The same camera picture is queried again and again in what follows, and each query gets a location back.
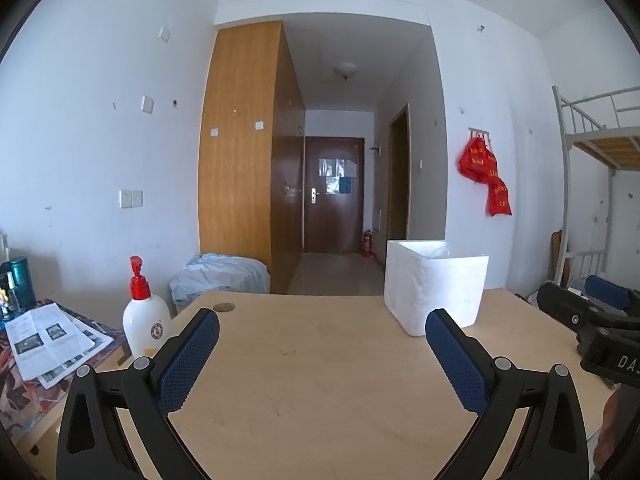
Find light blue cloth bundle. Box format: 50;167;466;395
170;252;271;311

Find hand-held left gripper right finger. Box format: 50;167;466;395
425;308;588;480

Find teal cup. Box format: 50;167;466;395
9;256;38;307

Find wooden wardrobe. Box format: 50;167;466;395
198;21;307;295

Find printed desk mat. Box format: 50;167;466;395
0;300;126;443

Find white lotion bottle red pump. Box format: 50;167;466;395
122;256;173;359

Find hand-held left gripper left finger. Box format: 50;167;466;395
56;307;221;480

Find brown cardboard sheet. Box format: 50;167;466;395
550;230;566;286

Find white foam box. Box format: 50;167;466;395
384;240;489;337

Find small red plastic bag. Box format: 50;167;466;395
487;178;512;217

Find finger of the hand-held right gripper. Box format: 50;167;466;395
585;275;632;311
537;281;640;333

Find dark brown entry door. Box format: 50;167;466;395
302;136;366;255

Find small clear spray bottle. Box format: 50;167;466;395
4;272;21;313

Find paper leaflet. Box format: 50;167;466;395
37;310;115;389
6;304;96;382

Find person's right forearm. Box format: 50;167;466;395
595;385;640;480

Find metal bunk bed frame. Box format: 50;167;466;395
551;85;640;291

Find large red plastic bag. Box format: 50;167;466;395
457;135;501;183

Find brown side door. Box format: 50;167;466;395
387;103;411;241

